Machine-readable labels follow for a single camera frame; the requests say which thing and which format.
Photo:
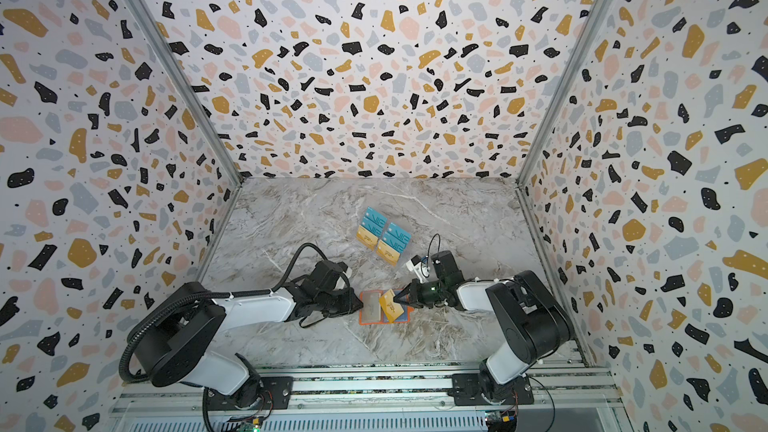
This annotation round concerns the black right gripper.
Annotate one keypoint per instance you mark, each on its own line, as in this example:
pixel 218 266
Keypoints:
pixel 414 293

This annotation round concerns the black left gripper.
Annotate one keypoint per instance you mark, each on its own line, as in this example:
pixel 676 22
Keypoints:
pixel 351 305

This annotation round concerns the orange card holder wallet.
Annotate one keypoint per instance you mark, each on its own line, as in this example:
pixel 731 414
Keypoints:
pixel 405 318

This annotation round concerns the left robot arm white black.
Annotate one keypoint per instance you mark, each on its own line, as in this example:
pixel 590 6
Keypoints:
pixel 173 343

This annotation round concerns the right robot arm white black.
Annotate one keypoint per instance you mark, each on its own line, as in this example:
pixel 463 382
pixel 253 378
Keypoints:
pixel 534 325

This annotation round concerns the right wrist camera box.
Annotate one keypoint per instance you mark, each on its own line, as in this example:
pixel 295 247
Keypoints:
pixel 419 266

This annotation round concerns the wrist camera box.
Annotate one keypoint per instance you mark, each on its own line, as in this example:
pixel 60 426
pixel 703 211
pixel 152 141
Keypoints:
pixel 338 268
pixel 419 266

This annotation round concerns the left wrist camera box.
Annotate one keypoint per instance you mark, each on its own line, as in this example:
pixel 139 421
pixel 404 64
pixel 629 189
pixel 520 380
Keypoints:
pixel 338 268

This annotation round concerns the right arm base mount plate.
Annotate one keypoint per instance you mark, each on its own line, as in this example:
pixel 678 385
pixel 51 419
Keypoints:
pixel 479 389

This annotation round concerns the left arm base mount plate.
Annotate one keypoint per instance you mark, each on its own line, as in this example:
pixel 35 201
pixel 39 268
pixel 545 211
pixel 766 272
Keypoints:
pixel 267 394

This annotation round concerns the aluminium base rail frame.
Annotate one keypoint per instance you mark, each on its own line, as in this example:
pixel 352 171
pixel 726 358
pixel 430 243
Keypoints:
pixel 386 398

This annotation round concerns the aluminium corner post right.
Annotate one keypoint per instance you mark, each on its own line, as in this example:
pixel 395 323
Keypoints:
pixel 579 53

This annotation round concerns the aluminium corner post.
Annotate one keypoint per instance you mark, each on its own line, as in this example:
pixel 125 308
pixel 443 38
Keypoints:
pixel 579 53
pixel 148 25

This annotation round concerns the aluminium corner post left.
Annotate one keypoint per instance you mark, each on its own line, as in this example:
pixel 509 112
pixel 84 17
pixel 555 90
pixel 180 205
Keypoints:
pixel 148 25

